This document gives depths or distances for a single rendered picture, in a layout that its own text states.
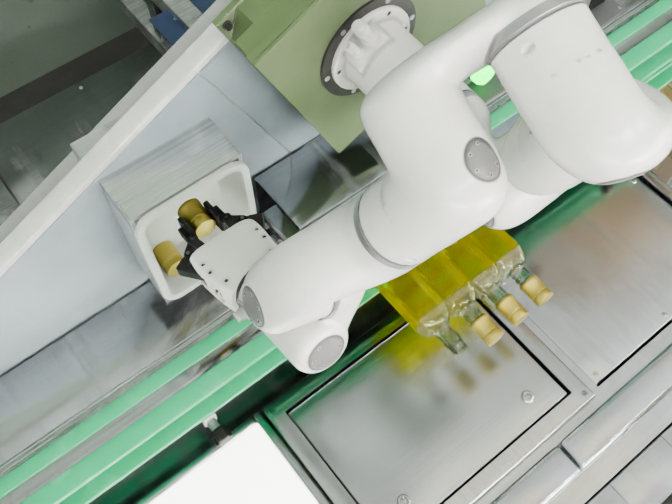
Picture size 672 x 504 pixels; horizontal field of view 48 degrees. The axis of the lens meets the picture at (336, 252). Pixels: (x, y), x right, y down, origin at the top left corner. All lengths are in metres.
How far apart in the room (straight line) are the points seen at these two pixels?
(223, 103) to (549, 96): 0.57
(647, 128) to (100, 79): 1.41
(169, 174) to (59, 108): 0.81
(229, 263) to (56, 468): 0.43
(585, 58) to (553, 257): 0.98
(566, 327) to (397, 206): 0.90
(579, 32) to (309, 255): 0.30
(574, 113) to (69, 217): 0.68
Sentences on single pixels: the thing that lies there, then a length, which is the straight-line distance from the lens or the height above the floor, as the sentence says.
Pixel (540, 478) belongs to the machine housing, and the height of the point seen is 1.36.
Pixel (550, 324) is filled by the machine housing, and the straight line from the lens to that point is 1.48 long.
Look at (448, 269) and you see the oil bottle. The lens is 1.28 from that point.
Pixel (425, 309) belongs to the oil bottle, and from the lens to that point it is 1.24.
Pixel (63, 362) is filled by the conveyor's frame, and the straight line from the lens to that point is 1.24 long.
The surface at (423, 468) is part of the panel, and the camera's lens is 1.32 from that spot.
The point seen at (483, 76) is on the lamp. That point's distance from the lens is 1.31.
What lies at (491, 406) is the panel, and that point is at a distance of 1.36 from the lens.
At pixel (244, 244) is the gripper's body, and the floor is 0.93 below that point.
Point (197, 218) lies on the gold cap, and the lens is 1.04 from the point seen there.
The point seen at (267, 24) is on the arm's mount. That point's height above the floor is 0.81.
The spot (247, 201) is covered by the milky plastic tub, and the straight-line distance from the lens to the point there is 1.09.
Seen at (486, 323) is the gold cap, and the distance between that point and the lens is 1.26.
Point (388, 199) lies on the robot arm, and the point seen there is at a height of 1.14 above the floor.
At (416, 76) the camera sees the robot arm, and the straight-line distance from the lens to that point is 0.61.
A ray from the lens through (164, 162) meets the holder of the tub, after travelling 1.03.
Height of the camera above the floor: 1.39
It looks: 23 degrees down
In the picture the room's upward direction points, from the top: 138 degrees clockwise
